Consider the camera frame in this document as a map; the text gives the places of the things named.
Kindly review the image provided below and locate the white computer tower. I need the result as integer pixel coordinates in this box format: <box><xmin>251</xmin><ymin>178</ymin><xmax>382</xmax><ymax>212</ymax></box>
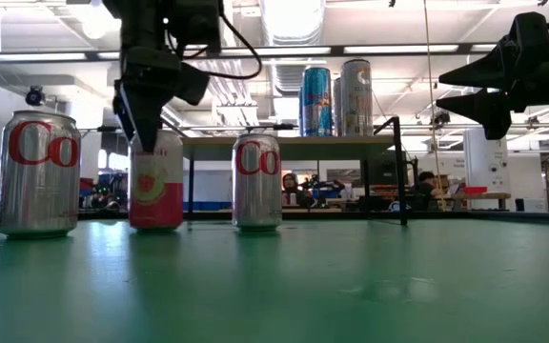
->
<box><xmin>523</xmin><ymin>197</ymin><xmax>548</xmax><ymax>213</ymax></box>

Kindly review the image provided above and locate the black ceiling camera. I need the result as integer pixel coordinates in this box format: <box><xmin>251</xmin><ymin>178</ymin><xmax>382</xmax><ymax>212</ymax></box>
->
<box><xmin>25</xmin><ymin>85</ymin><xmax>47</xmax><ymax>107</ymax></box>

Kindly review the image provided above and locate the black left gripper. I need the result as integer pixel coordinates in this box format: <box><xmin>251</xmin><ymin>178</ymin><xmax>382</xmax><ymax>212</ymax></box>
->
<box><xmin>104</xmin><ymin>0</ymin><xmax>212</xmax><ymax>154</ymax></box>

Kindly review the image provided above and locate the person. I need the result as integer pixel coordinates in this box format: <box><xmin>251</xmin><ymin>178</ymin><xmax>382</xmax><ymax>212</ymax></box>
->
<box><xmin>281</xmin><ymin>171</ymin><xmax>304</xmax><ymax>207</ymax></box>
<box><xmin>410</xmin><ymin>170</ymin><xmax>443</xmax><ymax>212</ymax></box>

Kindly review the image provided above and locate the background robot with green lights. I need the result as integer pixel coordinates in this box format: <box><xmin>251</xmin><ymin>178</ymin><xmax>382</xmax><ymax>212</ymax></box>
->
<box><xmin>81</xmin><ymin>171</ymin><xmax>130</xmax><ymax>212</ymax></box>
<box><xmin>302</xmin><ymin>174</ymin><xmax>347</xmax><ymax>201</ymax></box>

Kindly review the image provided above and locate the tall white Celsius can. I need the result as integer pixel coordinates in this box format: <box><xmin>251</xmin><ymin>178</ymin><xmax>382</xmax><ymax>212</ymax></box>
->
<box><xmin>332</xmin><ymin>77</ymin><xmax>343</xmax><ymax>138</ymax></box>
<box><xmin>339</xmin><ymin>58</ymin><xmax>375</xmax><ymax>138</ymax></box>

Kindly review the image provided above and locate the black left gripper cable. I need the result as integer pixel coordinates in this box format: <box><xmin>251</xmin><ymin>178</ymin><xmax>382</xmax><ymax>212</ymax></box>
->
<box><xmin>178</xmin><ymin>12</ymin><xmax>263</xmax><ymax>81</ymax></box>

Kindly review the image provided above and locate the yellow hanging cord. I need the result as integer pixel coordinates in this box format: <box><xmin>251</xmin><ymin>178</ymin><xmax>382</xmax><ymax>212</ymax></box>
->
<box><xmin>421</xmin><ymin>0</ymin><xmax>443</xmax><ymax>211</ymax></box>

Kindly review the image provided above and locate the silver Diet Coke can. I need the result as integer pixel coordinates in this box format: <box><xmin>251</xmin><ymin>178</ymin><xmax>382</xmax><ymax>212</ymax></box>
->
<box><xmin>231</xmin><ymin>133</ymin><xmax>284</xmax><ymax>233</ymax></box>
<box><xmin>0</xmin><ymin>110</ymin><xmax>83</xmax><ymax>240</ymax></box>

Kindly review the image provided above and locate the black overhead light bar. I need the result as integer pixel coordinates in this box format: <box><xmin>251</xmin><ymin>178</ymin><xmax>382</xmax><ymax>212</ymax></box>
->
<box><xmin>0</xmin><ymin>44</ymin><xmax>549</xmax><ymax>63</ymax></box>

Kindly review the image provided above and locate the wooden shelf with black frame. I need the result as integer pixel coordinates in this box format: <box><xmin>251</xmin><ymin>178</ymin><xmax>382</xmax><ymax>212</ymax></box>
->
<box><xmin>181</xmin><ymin>115</ymin><xmax>409</xmax><ymax>228</ymax></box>

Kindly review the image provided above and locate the row of blue bins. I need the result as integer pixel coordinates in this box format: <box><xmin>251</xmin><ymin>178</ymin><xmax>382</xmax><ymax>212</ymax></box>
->
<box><xmin>183</xmin><ymin>200</ymin><xmax>234</xmax><ymax>212</ymax></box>

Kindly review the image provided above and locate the black computer monitor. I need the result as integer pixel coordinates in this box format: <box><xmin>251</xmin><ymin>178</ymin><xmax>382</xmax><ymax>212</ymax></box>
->
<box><xmin>367</xmin><ymin>151</ymin><xmax>417</xmax><ymax>188</ymax></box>

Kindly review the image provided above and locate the pink and white soda can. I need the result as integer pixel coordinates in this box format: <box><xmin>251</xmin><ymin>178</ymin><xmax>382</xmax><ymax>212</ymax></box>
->
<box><xmin>128</xmin><ymin>129</ymin><xmax>185</xmax><ymax>233</ymax></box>

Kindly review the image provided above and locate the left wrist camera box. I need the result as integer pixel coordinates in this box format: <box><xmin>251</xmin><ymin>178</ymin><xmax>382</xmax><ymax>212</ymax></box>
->
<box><xmin>173</xmin><ymin>0</ymin><xmax>222</xmax><ymax>52</ymax></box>

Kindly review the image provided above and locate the light wooden desk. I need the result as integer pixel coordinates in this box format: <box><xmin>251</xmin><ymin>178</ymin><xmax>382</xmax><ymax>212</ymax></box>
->
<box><xmin>445</xmin><ymin>192</ymin><xmax>513</xmax><ymax>212</ymax></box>

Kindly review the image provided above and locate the blue Red Bull can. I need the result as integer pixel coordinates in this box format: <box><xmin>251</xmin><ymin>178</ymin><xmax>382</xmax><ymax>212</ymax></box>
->
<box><xmin>299</xmin><ymin>66</ymin><xmax>334</xmax><ymax>138</ymax></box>

